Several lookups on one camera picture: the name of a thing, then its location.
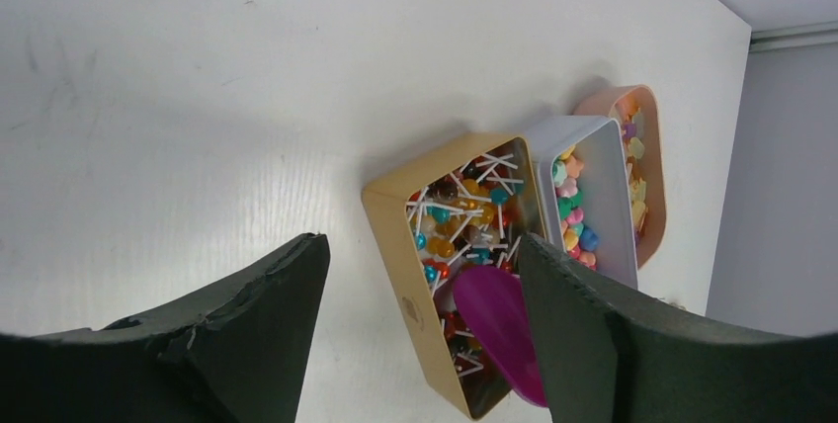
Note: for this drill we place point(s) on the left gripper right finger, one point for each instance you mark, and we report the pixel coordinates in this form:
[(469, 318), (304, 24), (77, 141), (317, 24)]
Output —
[(610, 353)]

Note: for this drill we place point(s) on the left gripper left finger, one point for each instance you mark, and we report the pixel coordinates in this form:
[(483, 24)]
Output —
[(235, 350)]

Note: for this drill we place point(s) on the magenta plastic scoop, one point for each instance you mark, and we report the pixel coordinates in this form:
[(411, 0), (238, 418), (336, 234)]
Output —
[(492, 304)]

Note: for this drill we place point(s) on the white tin of candies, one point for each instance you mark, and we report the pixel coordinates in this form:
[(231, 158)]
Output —
[(605, 204)]

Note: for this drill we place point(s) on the gold tin of lollipops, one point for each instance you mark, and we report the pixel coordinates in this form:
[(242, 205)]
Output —
[(462, 206)]

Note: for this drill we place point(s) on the pink tin of gummies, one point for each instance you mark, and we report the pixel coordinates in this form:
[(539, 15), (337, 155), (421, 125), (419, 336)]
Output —
[(635, 109)]

